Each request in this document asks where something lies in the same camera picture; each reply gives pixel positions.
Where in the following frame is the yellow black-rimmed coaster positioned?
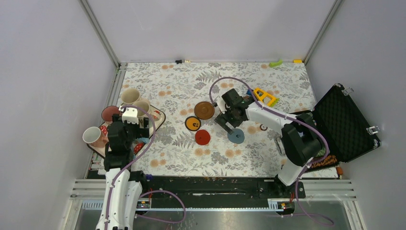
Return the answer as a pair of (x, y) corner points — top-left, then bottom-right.
(184, 116), (202, 132)

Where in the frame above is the cream mug far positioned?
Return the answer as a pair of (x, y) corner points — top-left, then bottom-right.
(121, 88), (141, 104)

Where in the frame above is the blue-grey round coaster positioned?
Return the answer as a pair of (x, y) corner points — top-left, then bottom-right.
(227, 128), (245, 144)

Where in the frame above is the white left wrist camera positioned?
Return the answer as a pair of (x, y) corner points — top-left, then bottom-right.
(121, 107), (139, 125)

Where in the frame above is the small ring poker chip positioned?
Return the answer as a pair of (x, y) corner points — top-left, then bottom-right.
(259, 124), (268, 131)

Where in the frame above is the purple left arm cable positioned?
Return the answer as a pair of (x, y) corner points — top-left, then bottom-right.
(104, 104), (187, 230)

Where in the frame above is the black poker chip case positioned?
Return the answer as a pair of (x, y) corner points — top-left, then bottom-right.
(294, 83), (381, 172)

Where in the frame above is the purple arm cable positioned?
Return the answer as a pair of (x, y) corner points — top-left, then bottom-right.
(208, 77), (335, 227)
(104, 104), (187, 230)

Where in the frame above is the pink mug white inside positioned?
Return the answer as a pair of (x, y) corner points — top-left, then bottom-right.
(82, 126), (108, 148)

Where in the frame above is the blue mug yellow inside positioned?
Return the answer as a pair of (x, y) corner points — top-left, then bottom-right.
(135, 138), (150, 144)

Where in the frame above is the green plastic block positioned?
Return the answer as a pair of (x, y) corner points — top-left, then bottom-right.
(268, 59), (283, 68)

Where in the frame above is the yellow toy shape sorter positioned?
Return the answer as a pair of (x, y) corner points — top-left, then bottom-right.
(247, 88), (279, 107)

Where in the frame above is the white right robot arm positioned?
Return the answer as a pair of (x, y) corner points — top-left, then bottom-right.
(212, 89), (329, 197)

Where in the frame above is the pink mug dark rim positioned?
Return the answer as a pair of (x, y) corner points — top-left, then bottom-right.
(101, 105), (120, 123)

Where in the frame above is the floral tablecloth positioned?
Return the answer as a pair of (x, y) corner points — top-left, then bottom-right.
(120, 62), (316, 177)

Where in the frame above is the brown wooden coaster top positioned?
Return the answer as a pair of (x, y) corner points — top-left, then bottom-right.
(194, 102), (215, 120)

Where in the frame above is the cream mug with handle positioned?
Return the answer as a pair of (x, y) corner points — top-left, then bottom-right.
(132, 98), (151, 119)

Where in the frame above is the red round coaster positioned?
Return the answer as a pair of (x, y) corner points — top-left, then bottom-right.
(195, 129), (211, 145)

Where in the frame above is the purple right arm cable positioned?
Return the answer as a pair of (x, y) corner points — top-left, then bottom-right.
(208, 77), (335, 227)

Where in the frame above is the white mushroom pattern tray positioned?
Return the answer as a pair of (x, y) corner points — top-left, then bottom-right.
(87, 105), (166, 159)

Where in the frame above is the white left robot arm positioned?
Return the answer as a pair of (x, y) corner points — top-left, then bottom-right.
(96, 115), (150, 230)

